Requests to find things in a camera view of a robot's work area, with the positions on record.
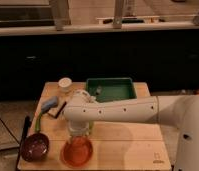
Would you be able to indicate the dark purple bowl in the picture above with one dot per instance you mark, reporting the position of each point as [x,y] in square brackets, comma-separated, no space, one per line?
[35,147]

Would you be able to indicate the green vegetable toy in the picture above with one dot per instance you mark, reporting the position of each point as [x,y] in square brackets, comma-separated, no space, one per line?
[38,122]

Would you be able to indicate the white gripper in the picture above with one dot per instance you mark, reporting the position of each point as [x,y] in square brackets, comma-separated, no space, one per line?
[79,128]

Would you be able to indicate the green plastic tray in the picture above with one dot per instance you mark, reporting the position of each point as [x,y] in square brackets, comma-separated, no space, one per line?
[113,89]

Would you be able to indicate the red bowl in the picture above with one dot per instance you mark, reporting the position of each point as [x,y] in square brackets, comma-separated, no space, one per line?
[76,153]

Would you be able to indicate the white cup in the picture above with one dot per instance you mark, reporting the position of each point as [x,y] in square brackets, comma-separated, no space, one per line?
[65,84]

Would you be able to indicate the small white object in tray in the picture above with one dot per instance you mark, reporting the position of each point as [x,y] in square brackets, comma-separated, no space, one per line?
[98,90]

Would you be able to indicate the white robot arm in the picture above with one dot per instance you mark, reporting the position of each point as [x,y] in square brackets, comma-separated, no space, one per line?
[181,111]

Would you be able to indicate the black stick tool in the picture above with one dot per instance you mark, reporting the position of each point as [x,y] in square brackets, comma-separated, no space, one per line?
[54,112]

